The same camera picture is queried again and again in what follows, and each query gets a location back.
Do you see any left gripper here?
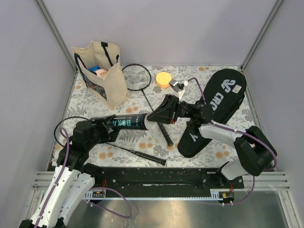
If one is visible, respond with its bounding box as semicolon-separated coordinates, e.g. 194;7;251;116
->
86;115;122;150

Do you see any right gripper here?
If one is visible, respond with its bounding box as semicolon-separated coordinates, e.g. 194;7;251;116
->
146;95;194;124

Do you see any black shuttlecock tube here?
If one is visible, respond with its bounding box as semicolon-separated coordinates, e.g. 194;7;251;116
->
90;113;157;131

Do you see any black badminton racket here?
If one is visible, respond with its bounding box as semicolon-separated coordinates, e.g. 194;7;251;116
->
122;63;175;146
53;116;167;166

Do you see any black racket cover bag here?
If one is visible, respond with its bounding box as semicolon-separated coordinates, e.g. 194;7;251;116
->
178;68;247;158

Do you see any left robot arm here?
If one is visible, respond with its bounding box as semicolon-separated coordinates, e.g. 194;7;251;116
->
20;115;118;228

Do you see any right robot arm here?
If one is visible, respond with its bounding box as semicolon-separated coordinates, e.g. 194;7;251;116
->
147;95;277;188

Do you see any yellow grip tape roll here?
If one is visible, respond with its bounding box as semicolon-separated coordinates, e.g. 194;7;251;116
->
156;72;172;89

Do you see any floral table mat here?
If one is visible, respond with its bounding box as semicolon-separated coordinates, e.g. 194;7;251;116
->
63;66;237;168

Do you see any blue pink item in bag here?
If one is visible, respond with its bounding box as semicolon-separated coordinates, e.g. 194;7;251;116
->
88;65;108;79

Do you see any beige canvas tote bag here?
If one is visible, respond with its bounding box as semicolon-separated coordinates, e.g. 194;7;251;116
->
72;41;130;110

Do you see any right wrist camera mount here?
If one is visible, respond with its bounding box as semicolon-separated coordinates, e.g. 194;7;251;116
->
169;79;189;100

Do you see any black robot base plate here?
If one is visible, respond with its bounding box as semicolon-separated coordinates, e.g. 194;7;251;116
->
66;162;245;198

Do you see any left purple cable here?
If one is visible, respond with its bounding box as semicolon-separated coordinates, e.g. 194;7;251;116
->
30;128;133;228

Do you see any purple cable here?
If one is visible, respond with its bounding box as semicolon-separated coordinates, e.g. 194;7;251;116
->
184;77;278;207
30;128;133;228

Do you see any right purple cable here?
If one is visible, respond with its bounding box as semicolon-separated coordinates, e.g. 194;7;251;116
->
184;77;278;207

